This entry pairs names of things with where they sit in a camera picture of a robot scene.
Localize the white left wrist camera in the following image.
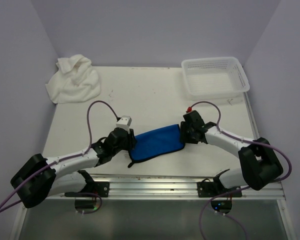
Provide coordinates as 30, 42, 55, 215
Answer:
116, 115, 132, 133

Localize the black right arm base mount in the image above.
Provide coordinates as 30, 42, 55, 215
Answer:
196, 178, 242, 198

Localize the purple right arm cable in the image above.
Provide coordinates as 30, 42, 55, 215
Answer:
189, 100, 293, 240

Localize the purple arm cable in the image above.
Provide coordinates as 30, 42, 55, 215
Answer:
189, 100, 293, 240
0, 100, 120, 216

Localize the white crumpled towel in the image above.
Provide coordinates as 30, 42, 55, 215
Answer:
45, 54, 101, 104

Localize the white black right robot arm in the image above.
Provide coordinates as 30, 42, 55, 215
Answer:
180, 110, 284, 197

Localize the white plastic basket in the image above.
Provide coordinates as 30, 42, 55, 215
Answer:
181, 56, 250, 100

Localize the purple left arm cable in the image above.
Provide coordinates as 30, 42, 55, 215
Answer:
0, 100, 120, 216

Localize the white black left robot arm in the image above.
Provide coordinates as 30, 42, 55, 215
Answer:
10, 127, 137, 209

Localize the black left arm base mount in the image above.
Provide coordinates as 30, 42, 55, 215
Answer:
64, 181, 110, 198

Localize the blue towel with black trim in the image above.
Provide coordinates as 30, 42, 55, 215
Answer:
127, 124, 185, 168

